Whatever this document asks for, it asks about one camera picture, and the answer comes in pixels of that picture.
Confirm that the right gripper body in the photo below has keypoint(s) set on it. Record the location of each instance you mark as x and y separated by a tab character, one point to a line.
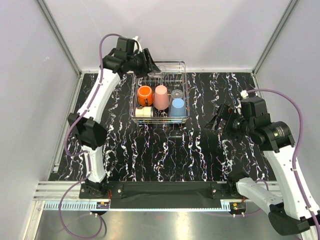
229	114

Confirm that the small clear plastic cup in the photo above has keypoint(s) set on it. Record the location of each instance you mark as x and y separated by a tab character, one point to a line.
162	75

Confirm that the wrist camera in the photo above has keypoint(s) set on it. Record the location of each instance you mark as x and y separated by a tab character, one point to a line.
137	47
243	95

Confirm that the clear faceted glass tumbler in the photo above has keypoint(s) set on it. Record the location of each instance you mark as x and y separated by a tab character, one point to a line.
177	94

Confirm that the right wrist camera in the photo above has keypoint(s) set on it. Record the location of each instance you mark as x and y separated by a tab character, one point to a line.
243	95

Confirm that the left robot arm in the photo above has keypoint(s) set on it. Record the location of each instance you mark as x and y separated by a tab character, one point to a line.
85	124

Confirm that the black base bar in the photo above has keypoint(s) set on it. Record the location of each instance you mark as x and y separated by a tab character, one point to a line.
151	195

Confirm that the blue plastic cup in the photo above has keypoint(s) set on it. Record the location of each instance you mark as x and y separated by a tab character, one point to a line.
177	108

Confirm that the wire dish rack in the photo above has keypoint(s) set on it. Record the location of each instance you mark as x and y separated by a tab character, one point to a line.
176	78

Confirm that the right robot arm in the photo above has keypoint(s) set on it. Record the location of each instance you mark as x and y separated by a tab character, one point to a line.
294	212

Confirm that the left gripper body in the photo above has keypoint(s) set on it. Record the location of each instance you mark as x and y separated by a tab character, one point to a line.
139	63

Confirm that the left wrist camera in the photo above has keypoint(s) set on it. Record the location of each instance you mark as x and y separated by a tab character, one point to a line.
137	47

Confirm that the pink plastic cup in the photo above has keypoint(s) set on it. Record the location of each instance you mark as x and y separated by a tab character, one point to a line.
161	98

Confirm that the metal cup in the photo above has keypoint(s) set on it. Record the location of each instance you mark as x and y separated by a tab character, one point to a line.
144	112

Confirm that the orange cup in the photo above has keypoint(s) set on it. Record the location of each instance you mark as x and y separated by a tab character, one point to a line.
145	96

